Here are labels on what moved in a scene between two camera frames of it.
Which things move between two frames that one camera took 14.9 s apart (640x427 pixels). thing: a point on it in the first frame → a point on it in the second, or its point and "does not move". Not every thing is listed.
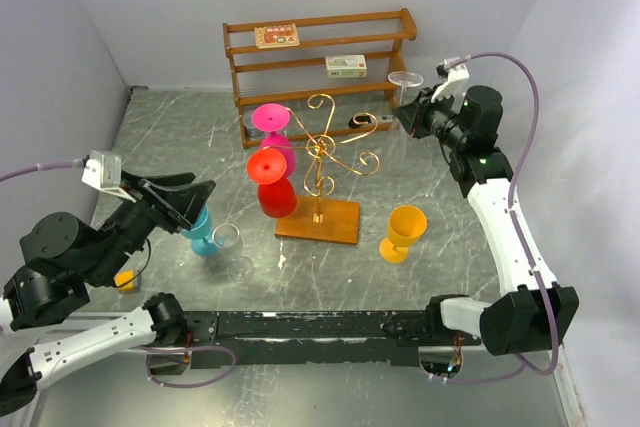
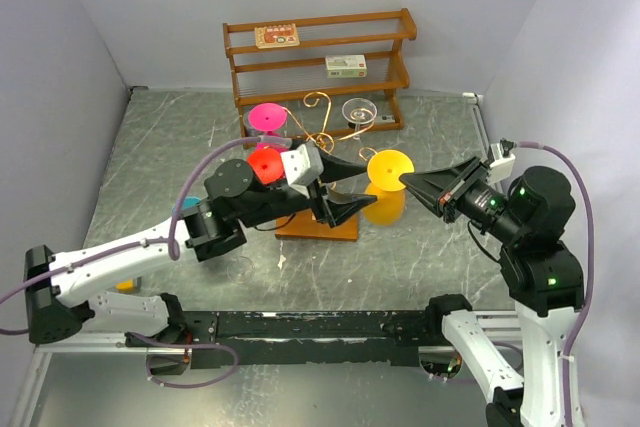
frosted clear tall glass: x=402 y=139 → x=358 y=111
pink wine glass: x=271 y=118 does not move
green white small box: x=346 y=66 does not move
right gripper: x=413 y=116 → x=451 y=179
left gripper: x=173 y=208 → x=334 y=207
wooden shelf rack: x=331 y=74 does not move
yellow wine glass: x=406 y=224 → x=385 y=168
